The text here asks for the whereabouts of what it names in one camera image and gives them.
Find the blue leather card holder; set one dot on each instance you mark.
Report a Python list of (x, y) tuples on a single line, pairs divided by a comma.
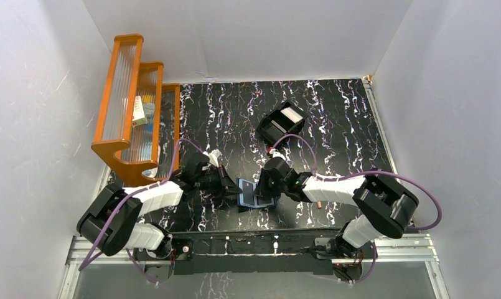
[(260, 201)]

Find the white red small box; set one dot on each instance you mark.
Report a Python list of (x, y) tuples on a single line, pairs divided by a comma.
[(139, 115)]

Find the white card stack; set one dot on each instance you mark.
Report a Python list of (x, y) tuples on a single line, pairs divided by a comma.
[(292, 114)]

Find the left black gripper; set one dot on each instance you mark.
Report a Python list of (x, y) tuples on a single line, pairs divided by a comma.
[(220, 181)]

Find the orange wooden rack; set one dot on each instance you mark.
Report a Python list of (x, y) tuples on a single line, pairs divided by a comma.
[(134, 154)]

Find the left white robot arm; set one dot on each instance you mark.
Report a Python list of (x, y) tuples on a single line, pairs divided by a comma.
[(111, 222)]

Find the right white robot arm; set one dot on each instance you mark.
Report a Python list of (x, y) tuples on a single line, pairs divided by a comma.
[(386, 205)]

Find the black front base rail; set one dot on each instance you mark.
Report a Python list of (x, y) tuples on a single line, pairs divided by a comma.
[(262, 251)]

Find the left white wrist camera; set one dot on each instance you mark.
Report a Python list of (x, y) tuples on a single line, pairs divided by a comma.
[(214, 157)]

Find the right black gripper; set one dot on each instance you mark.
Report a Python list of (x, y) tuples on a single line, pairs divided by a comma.
[(261, 189)]

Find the black card box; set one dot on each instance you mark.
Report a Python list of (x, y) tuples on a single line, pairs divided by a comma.
[(275, 125)]

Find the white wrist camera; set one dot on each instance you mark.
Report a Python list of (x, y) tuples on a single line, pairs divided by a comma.
[(275, 153), (214, 157)]

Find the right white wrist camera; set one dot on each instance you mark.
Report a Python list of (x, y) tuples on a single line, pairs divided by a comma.
[(275, 153)]

